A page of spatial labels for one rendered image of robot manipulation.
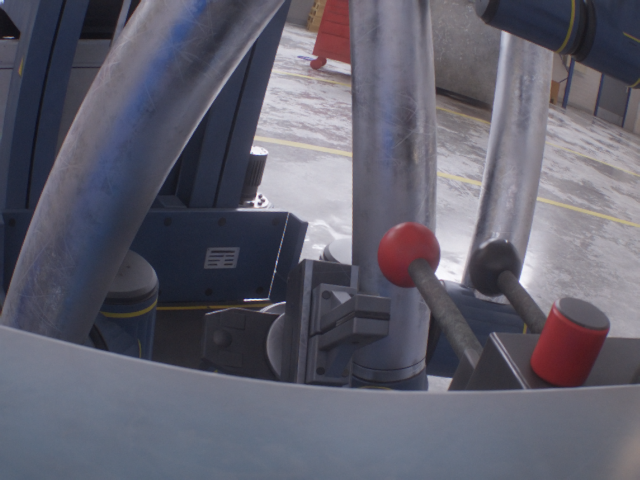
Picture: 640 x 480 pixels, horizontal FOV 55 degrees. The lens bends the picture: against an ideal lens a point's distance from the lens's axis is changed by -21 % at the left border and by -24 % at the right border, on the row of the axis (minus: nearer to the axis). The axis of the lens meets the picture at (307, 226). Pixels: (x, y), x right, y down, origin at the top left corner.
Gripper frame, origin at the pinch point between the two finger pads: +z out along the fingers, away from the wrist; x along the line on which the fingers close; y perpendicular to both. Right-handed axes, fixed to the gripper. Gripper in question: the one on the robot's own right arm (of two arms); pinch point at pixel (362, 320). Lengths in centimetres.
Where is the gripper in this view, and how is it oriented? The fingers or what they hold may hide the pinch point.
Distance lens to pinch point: 53.9
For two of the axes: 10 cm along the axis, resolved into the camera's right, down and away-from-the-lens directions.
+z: 2.8, -2.9, -9.2
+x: -0.7, 9.4, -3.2
